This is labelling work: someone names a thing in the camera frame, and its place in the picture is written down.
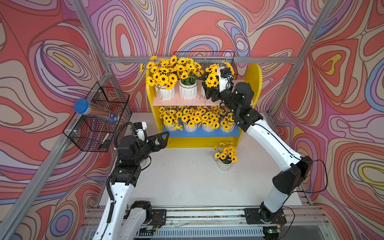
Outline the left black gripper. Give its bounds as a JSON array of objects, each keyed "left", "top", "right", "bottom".
[{"left": 132, "top": 131, "right": 169, "bottom": 167}]

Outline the sunflower pot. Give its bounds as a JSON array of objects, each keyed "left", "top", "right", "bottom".
[
  {"left": 197, "top": 106, "right": 221, "bottom": 133},
  {"left": 159, "top": 106, "right": 183, "bottom": 132},
  {"left": 174, "top": 57, "right": 204, "bottom": 100},
  {"left": 140, "top": 55, "right": 178, "bottom": 101},
  {"left": 220, "top": 111, "right": 236, "bottom": 133},
  {"left": 202, "top": 62, "right": 234, "bottom": 87},
  {"left": 181, "top": 107, "right": 202, "bottom": 133},
  {"left": 213, "top": 142, "right": 238, "bottom": 172}
]

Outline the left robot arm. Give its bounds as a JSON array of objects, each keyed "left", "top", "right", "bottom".
[{"left": 93, "top": 122, "right": 170, "bottom": 240}]

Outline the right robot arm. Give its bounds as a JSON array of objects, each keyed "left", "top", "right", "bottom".
[{"left": 203, "top": 82, "right": 314, "bottom": 224}]

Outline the yellow shelf unit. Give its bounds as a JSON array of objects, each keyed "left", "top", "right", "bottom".
[{"left": 146, "top": 64, "right": 263, "bottom": 148}]

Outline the black marker in basket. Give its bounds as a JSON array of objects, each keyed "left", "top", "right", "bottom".
[{"left": 99, "top": 133, "right": 111, "bottom": 150}]

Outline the blue capped pencil tube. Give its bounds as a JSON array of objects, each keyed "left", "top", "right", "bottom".
[{"left": 74, "top": 99, "right": 119, "bottom": 125}]

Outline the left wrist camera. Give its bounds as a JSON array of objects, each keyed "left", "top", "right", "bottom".
[{"left": 134, "top": 122, "right": 147, "bottom": 143}]

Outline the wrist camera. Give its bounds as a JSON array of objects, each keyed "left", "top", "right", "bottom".
[
  {"left": 217, "top": 67, "right": 234, "bottom": 93},
  {"left": 134, "top": 122, "right": 147, "bottom": 143}
]

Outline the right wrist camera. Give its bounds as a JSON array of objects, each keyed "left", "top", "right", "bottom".
[{"left": 217, "top": 67, "right": 234, "bottom": 93}]

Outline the black wire basket rear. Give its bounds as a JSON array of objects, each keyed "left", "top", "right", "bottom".
[{"left": 173, "top": 50, "right": 238, "bottom": 80}]

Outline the black wire basket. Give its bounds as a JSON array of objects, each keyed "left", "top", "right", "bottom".
[
  {"left": 173, "top": 50, "right": 238, "bottom": 80},
  {"left": 63, "top": 83, "right": 130, "bottom": 152}
]

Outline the black wire basket left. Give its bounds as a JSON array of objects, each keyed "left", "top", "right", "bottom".
[{"left": 63, "top": 83, "right": 130, "bottom": 152}]

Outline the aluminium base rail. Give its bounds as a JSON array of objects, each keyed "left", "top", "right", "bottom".
[{"left": 83, "top": 204, "right": 331, "bottom": 239}]

